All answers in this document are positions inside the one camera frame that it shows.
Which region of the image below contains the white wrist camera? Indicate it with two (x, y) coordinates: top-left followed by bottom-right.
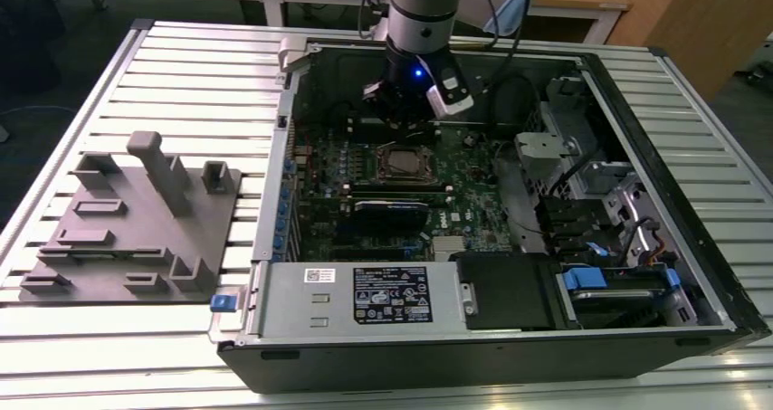
(425, 56), (477, 115)

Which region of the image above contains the green motherboard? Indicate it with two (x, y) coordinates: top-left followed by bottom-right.
(287, 122), (526, 264)

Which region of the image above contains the grey parts rack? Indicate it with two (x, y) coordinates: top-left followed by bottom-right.
(17, 130), (244, 303)

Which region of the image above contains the pale blue teach pendant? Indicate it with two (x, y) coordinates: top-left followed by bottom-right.
(482, 0), (542, 35)

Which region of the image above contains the hard disk in blue carrier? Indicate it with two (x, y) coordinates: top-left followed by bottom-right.
(558, 264), (681, 329)

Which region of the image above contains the silver chipset heatsink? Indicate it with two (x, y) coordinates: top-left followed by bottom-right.
(433, 234), (471, 253)

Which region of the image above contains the black plastic drive bay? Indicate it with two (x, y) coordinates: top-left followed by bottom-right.
(537, 195), (614, 253)

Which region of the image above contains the thick black cable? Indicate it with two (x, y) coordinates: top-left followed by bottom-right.
(486, 72), (538, 129)

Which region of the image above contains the metal socket cover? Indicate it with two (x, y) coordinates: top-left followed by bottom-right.
(378, 146), (437, 183)

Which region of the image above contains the silver power supply unit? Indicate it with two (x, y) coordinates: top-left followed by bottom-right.
(256, 261), (470, 338)

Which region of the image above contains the silver metal drive cage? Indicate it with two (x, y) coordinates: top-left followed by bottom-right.
(513, 75), (614, 203)

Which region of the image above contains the wooden cabinet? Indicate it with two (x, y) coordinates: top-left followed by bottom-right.
(621, 0), (773, 101)

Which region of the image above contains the black open PC case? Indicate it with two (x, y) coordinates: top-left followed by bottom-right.
(208, 36), (773, 396)

